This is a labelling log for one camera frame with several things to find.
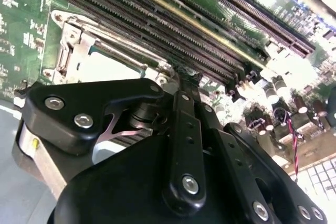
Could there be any silver green CPU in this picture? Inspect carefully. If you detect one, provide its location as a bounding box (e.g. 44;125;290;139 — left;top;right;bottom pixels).
80;47;158;84

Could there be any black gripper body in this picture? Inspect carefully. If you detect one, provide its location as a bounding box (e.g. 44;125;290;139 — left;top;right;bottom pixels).
52;132;254;224

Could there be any metal socket cover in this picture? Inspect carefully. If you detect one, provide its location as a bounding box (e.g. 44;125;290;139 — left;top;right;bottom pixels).
56;20;176;86

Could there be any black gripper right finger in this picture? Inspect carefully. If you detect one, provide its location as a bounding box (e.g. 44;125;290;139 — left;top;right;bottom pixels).
190;79;328;224

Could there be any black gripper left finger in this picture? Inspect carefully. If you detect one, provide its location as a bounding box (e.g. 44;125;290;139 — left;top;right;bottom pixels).
22;78;207;217

